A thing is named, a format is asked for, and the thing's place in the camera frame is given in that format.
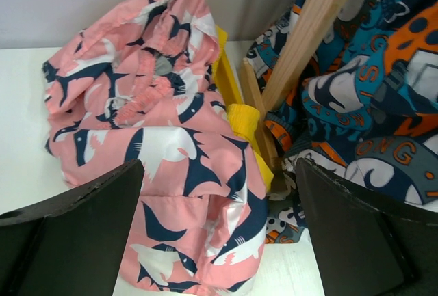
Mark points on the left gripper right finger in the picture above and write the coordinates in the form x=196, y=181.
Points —
x=366, y=243

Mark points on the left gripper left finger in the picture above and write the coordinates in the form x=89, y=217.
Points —
x=72, y=243

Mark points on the yellow shorts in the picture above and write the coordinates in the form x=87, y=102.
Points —
x=244, y=120

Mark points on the pink shark print shorts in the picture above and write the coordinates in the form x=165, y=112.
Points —
x=138, y=85

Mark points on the multicolour patterned shorts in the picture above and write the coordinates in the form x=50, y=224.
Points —
x=365, y=108

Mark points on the yellow plastic tray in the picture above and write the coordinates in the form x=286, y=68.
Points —
x=223, y=74

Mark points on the wooden clothes rack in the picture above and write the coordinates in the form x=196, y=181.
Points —
x=314, y=21

